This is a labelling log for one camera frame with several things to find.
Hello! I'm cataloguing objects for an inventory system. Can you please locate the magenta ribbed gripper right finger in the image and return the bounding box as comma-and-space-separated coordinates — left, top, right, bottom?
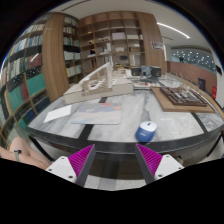
135, 144, 183, 184

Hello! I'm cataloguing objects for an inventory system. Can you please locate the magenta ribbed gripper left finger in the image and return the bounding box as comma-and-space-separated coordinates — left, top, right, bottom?
46, 145, 96, 187

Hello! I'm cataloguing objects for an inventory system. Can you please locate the person's bare forearm with watch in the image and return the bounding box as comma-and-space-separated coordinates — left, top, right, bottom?
0, 137, 51, 170

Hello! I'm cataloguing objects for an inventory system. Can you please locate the blue and white computer mouse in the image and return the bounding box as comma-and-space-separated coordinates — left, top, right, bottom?
135, 121, 157, 142

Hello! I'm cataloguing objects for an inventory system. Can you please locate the white paper sheet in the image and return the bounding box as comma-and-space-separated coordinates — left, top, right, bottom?
44, 105, 71, 123

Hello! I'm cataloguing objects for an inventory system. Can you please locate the brown architectural model on board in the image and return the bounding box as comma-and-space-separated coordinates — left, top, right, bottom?
151, 87, 214, 113

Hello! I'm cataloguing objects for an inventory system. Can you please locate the white architectural model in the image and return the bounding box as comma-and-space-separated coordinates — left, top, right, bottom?
63, 63, 134, 104

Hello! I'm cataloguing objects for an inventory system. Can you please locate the black box on table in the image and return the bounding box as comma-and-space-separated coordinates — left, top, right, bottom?
151, 66, 161, 78

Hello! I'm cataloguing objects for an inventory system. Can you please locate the dark bookshelf with books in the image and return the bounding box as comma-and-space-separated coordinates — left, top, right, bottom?
0, 13, 83, 147

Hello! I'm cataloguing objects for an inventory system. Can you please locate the wooden bookshelf wall unit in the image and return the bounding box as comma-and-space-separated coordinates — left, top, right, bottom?
79, 11, 166, 75

